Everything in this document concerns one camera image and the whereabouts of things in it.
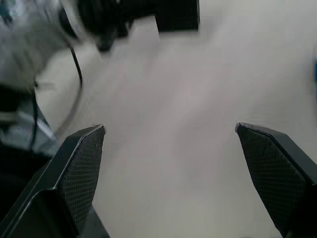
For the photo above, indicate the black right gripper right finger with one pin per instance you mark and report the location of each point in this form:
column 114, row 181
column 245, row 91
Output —
column 277, row 178

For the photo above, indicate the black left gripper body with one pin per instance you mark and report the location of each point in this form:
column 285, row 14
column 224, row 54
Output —
column 104, row 17

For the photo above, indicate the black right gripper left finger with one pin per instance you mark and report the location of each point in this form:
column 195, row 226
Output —
column 76, row 178

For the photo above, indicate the small black box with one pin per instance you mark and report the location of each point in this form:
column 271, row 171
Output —
column 179, row 15

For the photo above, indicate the dark grey robot torso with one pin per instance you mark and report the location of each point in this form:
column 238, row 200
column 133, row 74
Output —
column 22, row 129

